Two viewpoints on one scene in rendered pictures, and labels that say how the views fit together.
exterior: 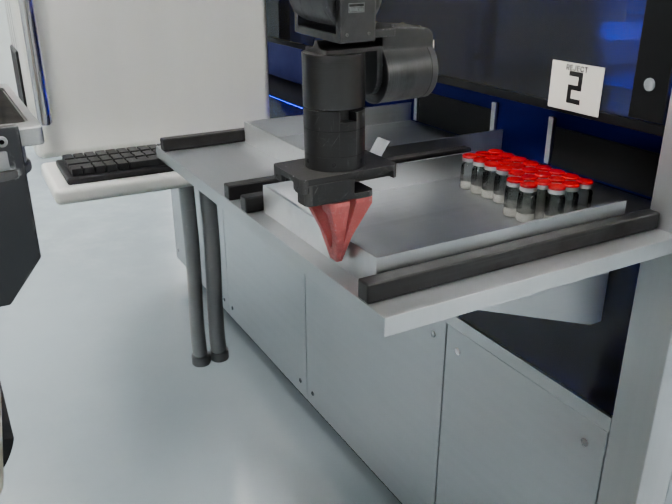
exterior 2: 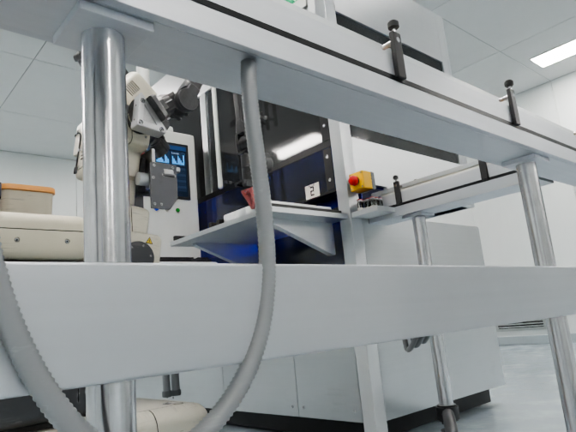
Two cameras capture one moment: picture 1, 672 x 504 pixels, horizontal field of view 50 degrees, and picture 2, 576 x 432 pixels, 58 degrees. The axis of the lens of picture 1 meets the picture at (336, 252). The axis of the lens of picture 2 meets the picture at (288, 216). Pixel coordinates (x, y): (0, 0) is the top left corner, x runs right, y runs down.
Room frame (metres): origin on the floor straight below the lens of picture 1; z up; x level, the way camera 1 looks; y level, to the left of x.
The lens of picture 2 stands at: (-1.16, 0.29, 0.47)
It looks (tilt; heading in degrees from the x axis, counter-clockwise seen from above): 12 degrees up; 347
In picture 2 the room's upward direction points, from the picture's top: 5 degrees counter-clockwise
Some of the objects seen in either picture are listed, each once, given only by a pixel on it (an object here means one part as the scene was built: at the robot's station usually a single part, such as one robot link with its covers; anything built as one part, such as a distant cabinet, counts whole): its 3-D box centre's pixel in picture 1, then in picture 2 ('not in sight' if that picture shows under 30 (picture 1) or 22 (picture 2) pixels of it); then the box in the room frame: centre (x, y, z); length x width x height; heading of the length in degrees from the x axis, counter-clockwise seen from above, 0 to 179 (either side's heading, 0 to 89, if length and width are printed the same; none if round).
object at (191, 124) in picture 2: not in sight; (182, 158); (1.85, 0.21, 1.50); 0.49 x 0.01 x 0.59; 29
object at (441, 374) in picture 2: not in sight; (433, 315); (0.66, -0.64, 0.46); 0.09 x 0.09 x 0.77; 29
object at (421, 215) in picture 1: (438, 206); (278, 215); (0.81, -0.12, 0.90); 0.34 x 0.26 x 0.04; 119
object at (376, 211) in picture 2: not in sight; (375, 213); (0.72, -0.49, 0.87); 0.14 x 0.13 x 0.02; 119
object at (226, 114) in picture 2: not in sight; (234, 127); (1.38, -0.05, 1.50); 0.47 x 0.01 x 0.59; 29
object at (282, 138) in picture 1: (370, 135); not in sight; (1.16, -0.06, 0.90); 0.34 x 0.26 x 0.04; 119
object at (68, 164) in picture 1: (169, 155); (167, 261); (1.34, 0.32, 0.82); 0.40 x 0.14 x 0.02; 118
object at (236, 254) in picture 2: not in sight; (227, 258); (1.19, 0.05, 0.79); 0.34 x 0.03 x 0.13; 119
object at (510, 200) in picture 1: (513, 196); not in sight; (0.82, -0.21, 0.90); 0.02 x 0.02 x 0.05
